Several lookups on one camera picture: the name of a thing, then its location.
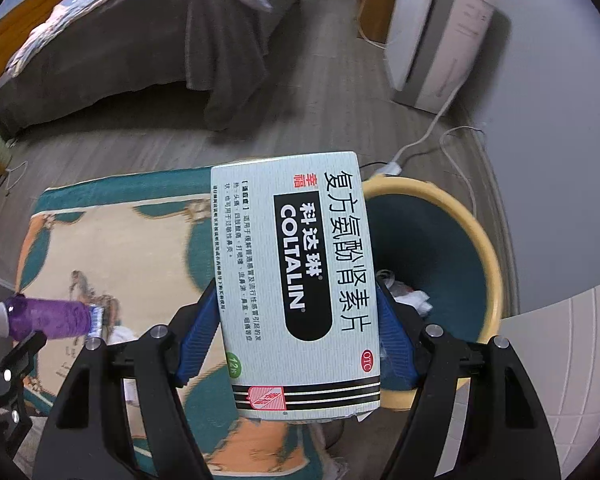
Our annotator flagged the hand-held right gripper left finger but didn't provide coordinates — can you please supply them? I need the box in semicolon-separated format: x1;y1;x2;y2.
32;280;221;480

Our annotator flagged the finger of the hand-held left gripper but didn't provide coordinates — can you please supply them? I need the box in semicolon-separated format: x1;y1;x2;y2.
0;331;48;458

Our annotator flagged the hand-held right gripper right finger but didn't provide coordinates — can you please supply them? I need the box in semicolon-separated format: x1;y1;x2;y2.
375;280;563;480

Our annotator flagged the purple tube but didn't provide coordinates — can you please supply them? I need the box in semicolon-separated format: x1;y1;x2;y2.
0;295;103;341

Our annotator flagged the yellow and teal bin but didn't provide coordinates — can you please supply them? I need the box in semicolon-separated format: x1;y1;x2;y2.
362;176;505;411

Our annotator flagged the pale green medicine box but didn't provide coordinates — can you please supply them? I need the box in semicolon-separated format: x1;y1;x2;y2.
210;151;383;423

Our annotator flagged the teal and orange printed mat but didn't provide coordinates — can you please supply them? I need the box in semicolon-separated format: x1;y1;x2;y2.
16;167;376;480

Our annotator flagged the white tiled panel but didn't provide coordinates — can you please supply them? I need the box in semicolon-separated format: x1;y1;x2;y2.
432;275;600;480

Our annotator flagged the white floor appliance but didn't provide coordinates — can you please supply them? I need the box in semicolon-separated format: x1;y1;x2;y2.
385;0;501;115

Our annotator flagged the bed with grey bedspread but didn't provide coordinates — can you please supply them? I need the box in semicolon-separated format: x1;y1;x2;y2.
0;0;311;136

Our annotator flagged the wooden headboard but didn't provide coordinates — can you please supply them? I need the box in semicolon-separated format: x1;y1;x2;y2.
0;0;108;106

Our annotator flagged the wooden cabinet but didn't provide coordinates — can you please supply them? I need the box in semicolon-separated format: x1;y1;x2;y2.
355;0;401;45

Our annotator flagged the light floral quilt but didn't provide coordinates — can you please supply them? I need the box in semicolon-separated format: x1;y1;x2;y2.
2;0;311;78

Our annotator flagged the thin white cable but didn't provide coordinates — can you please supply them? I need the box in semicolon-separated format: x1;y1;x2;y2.
440;125;491;221

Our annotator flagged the thick white power cable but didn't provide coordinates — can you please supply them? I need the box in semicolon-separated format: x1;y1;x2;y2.
397;67;468;163

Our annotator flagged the beige hose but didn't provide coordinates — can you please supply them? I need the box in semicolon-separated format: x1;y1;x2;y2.
356;0;388;51

